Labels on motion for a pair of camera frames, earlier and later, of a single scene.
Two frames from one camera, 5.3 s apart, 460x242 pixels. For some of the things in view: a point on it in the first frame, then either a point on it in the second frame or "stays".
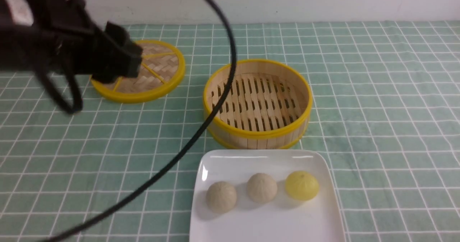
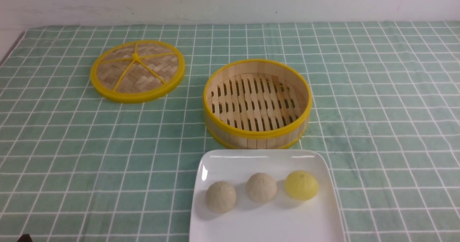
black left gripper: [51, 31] -> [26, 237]
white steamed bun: [262, 188] stays
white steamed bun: [221, 197] stays
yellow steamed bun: [301, 185] stays
